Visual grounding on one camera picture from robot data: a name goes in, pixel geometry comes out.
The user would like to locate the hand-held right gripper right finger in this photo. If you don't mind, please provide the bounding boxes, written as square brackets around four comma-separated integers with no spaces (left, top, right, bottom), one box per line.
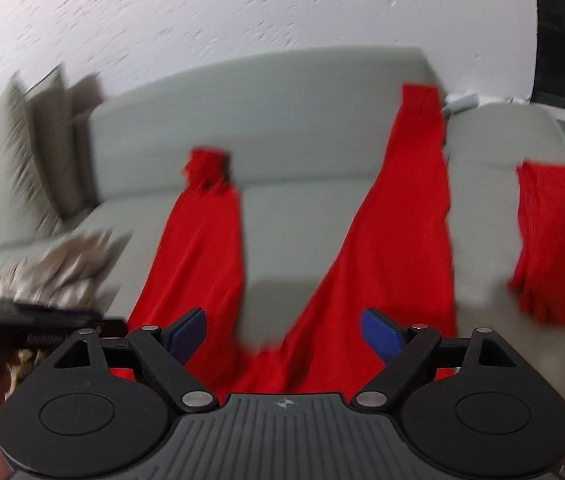
[350,307,519,411]

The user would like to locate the red garment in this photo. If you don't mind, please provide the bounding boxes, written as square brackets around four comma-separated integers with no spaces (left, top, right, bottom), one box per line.
[507,159,565,330]

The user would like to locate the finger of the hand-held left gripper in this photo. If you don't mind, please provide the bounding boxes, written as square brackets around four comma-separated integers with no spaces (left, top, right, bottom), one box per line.
[0,300,106,322]
[25,317,129,348]

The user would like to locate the white cable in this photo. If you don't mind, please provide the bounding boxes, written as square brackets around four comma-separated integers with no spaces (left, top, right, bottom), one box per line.
[443,91,481,111]

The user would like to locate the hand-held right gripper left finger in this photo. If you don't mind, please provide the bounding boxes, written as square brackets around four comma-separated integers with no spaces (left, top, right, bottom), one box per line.
[51,308,219,413]

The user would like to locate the beige grey cushion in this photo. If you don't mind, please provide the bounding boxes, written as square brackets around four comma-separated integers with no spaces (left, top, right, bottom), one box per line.
[30,64,83,221]

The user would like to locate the grey sofa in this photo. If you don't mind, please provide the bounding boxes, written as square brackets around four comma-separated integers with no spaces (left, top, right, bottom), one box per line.
[0,47,565,461]

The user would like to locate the red pants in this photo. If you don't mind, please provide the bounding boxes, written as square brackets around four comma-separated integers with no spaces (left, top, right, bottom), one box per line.
[110,82,458,396]

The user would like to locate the white garment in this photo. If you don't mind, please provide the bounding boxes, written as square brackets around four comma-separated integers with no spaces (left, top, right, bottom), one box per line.
[0,227,133,311]

